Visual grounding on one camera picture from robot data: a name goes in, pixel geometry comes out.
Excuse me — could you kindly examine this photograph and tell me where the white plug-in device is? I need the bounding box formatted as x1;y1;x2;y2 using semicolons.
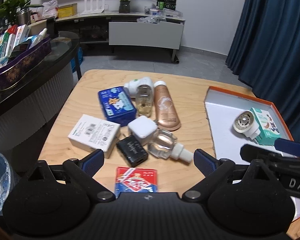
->
124;77;154;98

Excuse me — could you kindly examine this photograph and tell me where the white cardboard box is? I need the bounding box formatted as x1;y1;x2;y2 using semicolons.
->
67;114;121;159

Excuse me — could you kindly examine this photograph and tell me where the beige basin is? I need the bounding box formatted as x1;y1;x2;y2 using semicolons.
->
29;20;48;36

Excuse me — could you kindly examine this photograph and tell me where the orange-rimmed white box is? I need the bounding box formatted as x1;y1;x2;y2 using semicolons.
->
204;86;300;224

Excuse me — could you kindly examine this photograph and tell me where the small glass bottle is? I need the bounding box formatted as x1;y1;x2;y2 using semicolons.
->
136;85;153;117

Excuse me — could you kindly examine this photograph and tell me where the black and green box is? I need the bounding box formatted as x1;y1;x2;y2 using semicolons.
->
157;0;177;11

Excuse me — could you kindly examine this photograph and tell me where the clear bottle with white neck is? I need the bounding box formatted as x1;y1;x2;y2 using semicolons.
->
147;128;193;164

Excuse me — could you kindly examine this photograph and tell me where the white round plug-in vaporizer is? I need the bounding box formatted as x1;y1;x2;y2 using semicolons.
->
233;110;262;141

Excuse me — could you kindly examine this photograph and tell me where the red and blue packet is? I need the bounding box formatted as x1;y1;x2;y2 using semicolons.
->
114;166;158;199

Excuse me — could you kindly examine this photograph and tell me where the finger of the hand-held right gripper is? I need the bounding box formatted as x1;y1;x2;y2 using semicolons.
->
240;144;274;162
274;138;300;158

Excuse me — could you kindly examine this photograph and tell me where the clear plastic packaging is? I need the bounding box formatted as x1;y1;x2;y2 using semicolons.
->
137;6;184;24

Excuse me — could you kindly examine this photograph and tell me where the stainless steel cup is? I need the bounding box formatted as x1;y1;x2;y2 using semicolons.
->
16;8;31;25

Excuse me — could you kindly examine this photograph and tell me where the black glass-top table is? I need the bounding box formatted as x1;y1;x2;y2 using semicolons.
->
0;31;80;180

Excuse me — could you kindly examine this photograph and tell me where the purple patterned tin tray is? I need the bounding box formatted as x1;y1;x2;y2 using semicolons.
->
0;34;52;92

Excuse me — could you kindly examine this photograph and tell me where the blue tin box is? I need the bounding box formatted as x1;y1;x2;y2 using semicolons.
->
98;86;137;127

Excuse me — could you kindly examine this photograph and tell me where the gold cosmetic tube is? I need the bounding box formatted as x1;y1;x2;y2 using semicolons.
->
153;81;182;131

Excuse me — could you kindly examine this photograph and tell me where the yellow box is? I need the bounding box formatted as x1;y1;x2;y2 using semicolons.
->
57;3;78;18

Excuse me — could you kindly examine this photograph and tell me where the blue curtain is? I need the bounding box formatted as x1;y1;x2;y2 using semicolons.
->
225;0;300;143

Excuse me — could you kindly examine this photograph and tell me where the black charger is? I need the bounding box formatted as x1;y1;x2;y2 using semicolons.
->
116;135;149;167

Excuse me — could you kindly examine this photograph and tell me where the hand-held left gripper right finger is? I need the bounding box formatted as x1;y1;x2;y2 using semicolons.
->
182;149;274;202

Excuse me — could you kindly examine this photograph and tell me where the leafy green plant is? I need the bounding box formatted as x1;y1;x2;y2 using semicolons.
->
0;0;44;25

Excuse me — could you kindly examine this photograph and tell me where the teal and white box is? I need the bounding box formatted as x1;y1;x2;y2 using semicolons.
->
249;107;282;145

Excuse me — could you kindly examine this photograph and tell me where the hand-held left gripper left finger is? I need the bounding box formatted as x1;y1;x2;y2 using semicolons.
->
27;149;115;202

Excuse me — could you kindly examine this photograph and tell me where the white router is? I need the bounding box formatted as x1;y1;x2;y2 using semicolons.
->
80;0;105;15

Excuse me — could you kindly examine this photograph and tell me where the white plastic bag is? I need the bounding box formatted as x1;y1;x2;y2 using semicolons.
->
42;0;59;18

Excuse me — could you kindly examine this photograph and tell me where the white spray bottle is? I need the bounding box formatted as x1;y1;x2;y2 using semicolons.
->
30;28;48;48

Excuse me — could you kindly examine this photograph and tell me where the pile of medicine boxes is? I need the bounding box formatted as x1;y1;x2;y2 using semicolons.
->
0;25;44;70

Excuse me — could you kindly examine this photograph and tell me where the television cabinet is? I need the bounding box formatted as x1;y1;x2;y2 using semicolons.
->
30;11;185;64

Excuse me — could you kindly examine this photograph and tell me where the white cube charger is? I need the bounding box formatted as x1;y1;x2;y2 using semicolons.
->
128;116;157;145

